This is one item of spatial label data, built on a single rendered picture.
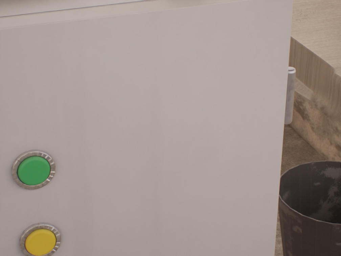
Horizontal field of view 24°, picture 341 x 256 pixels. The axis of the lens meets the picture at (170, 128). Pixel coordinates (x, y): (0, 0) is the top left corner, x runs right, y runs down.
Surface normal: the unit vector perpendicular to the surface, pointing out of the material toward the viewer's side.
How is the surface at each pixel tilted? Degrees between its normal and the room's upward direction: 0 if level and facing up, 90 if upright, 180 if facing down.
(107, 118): 90
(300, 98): 91
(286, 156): 0
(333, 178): 82
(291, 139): 0
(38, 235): 90
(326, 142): 85
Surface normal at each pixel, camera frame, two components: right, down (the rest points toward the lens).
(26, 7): 0.00, -0.89
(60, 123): 0.33, 0.44
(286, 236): -0.90, 0.32
